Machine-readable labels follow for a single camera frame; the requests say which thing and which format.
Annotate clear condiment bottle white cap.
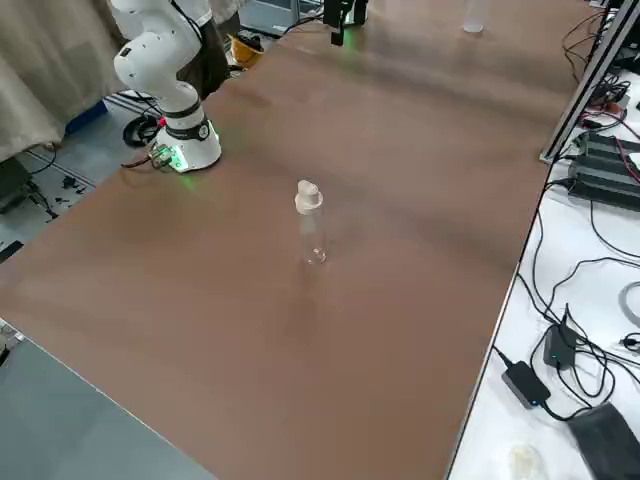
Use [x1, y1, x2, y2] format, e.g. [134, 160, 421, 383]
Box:
[293, 179, 332, 266]

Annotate blue plastic box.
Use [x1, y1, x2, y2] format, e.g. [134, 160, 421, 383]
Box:
[63, 98, 109, 135]

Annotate grey cable ring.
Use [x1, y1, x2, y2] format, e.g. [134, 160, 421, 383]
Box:
[618, 281, 640, 326]

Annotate clear drink bottle blue cap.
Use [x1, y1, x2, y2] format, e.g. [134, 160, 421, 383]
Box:
[462, 0, 487, 34]

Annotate black floor equipment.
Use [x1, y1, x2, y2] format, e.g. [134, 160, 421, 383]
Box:
[0, 154, 41, 216]

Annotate black power adapter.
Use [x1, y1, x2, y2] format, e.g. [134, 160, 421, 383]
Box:
[501, 359, 552, 410]
[542, 303, 577, 372]

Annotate yellow helmet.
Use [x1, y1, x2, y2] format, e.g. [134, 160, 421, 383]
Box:
[228, 37, 264, 69]

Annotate USB hub with plugs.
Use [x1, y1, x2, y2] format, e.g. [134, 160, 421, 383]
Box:
[579, 82, 632, 129]

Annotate beige curtain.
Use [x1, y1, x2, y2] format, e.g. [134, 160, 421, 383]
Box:
[0, 0, 129, 164]

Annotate grey metal case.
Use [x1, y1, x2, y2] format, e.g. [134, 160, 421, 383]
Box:
[238, 0, 326, 39]

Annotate black power supply box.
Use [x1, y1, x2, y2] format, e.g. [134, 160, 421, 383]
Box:
[566, 153, 640, 205]
[574, 130, 640, 166]

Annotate dark grey pouch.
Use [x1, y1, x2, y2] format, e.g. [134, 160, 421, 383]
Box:
[566, 402, 640, 480]

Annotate coiled black cable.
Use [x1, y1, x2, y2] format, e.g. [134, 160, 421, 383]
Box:
[122, 113, 162, 149]

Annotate grey side table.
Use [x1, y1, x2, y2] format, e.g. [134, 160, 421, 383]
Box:
[0, 319, 217, 480]

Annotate white side desk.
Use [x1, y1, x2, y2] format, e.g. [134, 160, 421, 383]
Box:
[447, 49, 640, 480]

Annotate aluminium camera post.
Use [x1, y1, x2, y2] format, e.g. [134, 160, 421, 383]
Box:
[538, 0, 640, 162]

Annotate person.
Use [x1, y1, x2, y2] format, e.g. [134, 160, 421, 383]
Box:
[191, 0, 242, 100]

